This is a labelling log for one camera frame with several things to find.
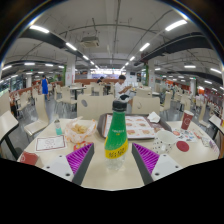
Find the person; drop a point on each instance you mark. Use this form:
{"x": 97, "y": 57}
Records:
{"x": 100, "y": 80}
{"x": 44, "y": 87}
{"x": 119, "y": 88}

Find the flat round red coaster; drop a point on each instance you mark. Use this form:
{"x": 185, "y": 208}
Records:
{"x": 182, "y": 146}

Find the group of beige chairs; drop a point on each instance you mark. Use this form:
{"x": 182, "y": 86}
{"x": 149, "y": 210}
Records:
{"x": 66, "y": 95}

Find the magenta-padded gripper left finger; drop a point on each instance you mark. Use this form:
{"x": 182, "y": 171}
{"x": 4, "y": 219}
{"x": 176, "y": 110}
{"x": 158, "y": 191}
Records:
{"x": 78, "y": 160}

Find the red paper sleeve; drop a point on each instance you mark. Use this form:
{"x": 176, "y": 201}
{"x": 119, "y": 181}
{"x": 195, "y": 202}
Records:
{"x": 29, "y": 158}

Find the small teal sanitizer bottle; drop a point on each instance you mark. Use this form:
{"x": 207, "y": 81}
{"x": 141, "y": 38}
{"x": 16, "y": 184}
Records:
{"x": 58, "y": 128}

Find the group of ceiling lights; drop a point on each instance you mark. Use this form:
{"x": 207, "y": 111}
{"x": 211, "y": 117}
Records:
{"x": 39, "y": 29}

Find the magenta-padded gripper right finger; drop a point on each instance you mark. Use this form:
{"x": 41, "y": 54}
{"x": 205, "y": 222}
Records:
{"x": 148, "y": 159}

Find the printed paper tray liner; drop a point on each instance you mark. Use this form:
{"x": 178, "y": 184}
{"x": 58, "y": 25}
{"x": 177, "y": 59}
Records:
{"x": 140, "y": 126}

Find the white red-bordered paper card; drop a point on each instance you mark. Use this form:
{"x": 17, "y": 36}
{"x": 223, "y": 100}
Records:
{"x": 50, "y": 143}

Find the white polka-dot mug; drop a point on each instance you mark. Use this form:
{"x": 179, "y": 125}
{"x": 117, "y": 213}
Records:
{"x": 165, "y": 140}

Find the clear plastic packet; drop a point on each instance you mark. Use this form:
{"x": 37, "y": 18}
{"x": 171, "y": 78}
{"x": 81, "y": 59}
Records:
{"x": 208, "y": 141}

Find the green-labelled drink bottle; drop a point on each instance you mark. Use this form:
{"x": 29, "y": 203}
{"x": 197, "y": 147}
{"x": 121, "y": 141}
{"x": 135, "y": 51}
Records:
{"x": 116, "y": 133}

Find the red ketchup packet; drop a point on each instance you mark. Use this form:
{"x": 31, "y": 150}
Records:
{"x": 79, "y": 145}

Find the white crumpled napkin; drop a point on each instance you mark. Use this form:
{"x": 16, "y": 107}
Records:
{"x": 153, "y": 117}

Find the red paper cup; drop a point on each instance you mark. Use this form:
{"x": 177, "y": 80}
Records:
{"x": 187, "y": 120}

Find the plastic bag of fried food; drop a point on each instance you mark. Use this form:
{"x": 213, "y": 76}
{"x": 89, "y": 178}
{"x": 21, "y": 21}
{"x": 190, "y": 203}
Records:
{"x": 80, "y": 130}

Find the beige chair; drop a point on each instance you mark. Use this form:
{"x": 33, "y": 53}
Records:
{"x": 41, "y": 110}
{"x": 95, "y": 106}
{"x": 145, "y": 105}

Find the colourful printed leaflet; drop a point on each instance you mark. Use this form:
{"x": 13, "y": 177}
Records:
{"x": 190, "y": 135}

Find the ceiling air conditioner unit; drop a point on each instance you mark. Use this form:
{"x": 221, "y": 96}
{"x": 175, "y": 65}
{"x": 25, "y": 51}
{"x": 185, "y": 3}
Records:
{"x": 90, "y": 41}

